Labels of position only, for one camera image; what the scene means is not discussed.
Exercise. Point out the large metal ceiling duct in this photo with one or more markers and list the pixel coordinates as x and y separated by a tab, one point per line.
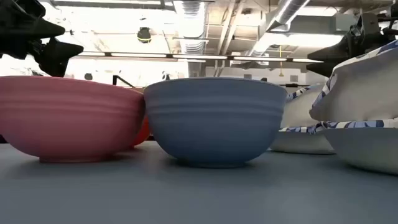
280	18

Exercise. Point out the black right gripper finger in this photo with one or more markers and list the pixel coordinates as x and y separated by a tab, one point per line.
335	53
323	68

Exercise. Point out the black dome ceiling camera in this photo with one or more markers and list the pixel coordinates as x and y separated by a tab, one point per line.
144	35

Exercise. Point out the black metal railing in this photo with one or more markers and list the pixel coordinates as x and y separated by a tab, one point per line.
119	80

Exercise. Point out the pink ribbed bowl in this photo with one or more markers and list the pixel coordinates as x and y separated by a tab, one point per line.
68	118

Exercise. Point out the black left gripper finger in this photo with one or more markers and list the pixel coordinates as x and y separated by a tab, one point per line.
57	57
43	29

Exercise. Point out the long LED light bar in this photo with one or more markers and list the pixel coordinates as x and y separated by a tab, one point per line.
202	57

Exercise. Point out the white bowl blue patterned rim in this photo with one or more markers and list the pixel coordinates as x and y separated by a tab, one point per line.
360	90
298	143
298	109
367	149

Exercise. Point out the orange bowl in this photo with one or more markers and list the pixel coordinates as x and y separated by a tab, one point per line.
142	133

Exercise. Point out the blue ribbed bowl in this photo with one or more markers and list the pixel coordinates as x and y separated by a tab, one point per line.
214	124

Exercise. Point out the silver flexible ceiling duct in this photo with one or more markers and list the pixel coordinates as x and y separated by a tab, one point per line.
190	25

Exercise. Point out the square wall vent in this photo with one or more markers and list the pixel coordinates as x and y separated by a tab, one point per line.
293	78

